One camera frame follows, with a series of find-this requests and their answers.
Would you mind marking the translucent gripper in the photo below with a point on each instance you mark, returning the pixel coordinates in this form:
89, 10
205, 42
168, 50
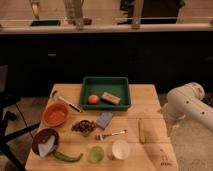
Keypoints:
171, 128

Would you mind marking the white cup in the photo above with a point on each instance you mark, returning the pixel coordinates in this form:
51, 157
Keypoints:
121, 149

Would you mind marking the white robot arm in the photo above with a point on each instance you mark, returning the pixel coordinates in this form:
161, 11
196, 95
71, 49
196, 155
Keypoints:
186, 100

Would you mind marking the orange red bowl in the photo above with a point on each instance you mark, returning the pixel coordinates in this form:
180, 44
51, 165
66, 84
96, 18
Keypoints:
55, 115

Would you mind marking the dark maroon bowl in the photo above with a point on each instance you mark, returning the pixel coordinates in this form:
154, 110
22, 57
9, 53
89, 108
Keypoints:
42, 136

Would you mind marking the green plastic tray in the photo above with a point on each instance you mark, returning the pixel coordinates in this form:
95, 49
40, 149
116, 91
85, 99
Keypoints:
114, 93

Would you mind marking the blue sponge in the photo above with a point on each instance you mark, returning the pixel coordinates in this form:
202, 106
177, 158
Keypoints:
104, 119

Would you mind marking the brown sponge block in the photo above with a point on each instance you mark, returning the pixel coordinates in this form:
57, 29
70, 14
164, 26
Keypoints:
110, 98

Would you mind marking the orange fruit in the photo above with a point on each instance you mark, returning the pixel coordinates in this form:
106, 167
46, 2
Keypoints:
93, 99

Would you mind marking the green cup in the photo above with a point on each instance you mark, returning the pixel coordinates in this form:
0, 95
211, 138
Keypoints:
95, 154

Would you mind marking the green chili pepper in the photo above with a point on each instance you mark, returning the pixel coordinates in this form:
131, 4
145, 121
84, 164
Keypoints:
62, 157

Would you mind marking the white folded paper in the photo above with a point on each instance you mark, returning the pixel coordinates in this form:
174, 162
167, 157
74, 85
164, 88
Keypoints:
45, 148

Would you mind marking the black office chair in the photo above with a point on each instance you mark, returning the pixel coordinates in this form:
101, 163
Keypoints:
7, 99

